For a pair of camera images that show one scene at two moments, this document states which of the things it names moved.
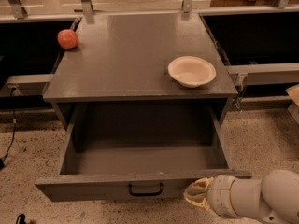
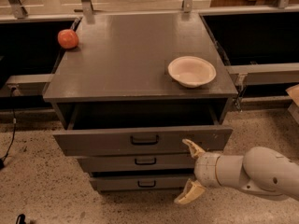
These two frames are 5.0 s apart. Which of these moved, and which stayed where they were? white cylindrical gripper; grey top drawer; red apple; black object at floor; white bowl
Moved: grey top drawer; white cylindrical gripper
Stayed: black object at floor; white bowl; red apple
